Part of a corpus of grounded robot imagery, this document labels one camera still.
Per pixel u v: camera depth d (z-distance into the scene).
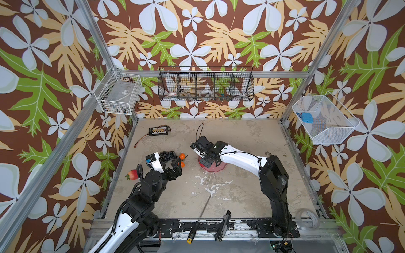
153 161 0.62
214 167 0.94
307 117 0.85
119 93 0.86
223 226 0.74
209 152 0.65
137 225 0.51
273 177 0.49
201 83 0.98
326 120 0.82
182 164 0.95
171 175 0.64
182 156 0.98
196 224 0.75
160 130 1.11
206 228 0.75
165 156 0.96
